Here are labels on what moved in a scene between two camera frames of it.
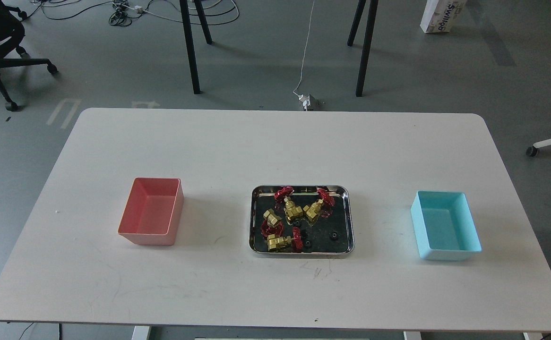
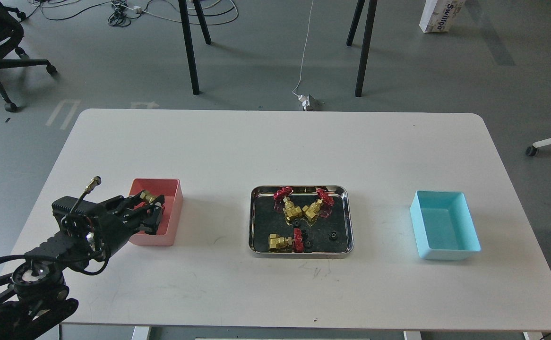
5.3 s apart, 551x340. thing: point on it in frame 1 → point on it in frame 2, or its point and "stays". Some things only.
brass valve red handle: (271, 225) → (148, 196)
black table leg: (363, 67) stays
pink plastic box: (153, 212) stays
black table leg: (355, 26) stays
